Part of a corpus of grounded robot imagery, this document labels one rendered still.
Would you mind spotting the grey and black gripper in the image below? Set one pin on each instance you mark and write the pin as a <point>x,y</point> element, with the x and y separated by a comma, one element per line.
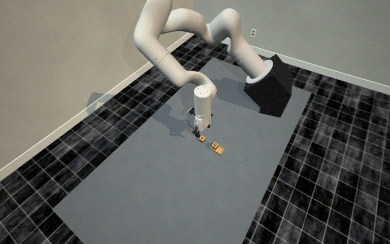
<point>201,124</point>

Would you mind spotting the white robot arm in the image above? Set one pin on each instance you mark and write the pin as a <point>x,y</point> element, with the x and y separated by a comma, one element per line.
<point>157,18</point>

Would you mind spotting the tan number cube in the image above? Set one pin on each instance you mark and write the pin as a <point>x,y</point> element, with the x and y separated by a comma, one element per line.
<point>202,139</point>
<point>214,146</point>

